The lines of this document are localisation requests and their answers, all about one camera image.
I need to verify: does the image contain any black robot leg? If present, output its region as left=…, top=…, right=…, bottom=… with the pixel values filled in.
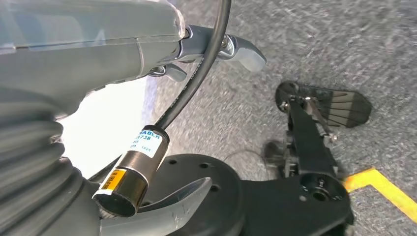
left=143, top=97, right=355, bottom=236

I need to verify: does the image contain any black robot foot plate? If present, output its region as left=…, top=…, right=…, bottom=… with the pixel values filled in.
left=275, top=81, right=373, bottom=128

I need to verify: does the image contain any yellow floor tape square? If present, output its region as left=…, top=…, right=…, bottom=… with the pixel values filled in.
left=342, top=168, right=417, bottom=225

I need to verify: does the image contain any black cable with labelled connector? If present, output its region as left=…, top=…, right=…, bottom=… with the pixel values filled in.
left=88, top=0, right=233, bottom=218

